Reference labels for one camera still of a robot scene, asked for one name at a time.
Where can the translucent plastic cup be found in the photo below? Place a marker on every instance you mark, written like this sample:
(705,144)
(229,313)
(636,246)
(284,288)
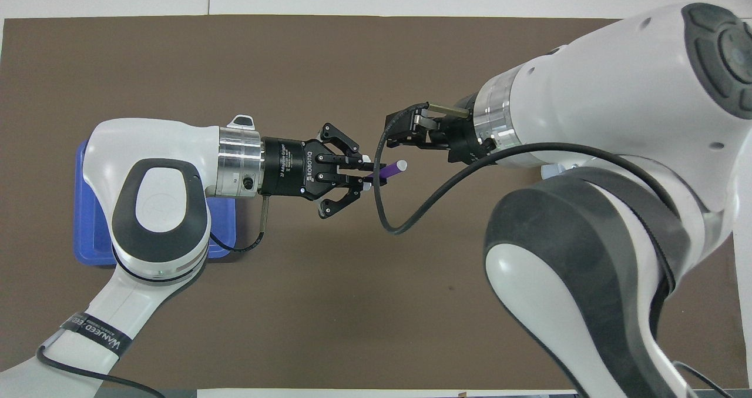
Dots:
(555,170)

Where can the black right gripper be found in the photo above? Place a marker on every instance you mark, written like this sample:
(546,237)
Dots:
(464,133)

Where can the purple marker pen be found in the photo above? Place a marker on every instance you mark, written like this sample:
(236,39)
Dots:
(388,170)

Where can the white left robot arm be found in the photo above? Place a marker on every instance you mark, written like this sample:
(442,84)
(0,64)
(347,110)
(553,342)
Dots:
(153,210)

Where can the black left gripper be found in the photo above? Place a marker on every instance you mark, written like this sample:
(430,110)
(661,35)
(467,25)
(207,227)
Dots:
(288,169)

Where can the brown table mat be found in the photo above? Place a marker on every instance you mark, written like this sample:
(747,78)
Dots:
(376,63)

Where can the blue plastic tray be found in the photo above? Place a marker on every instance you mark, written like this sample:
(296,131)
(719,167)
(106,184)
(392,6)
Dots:
(88,221)

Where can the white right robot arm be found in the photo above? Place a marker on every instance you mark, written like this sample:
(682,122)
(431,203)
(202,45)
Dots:
(587,92)

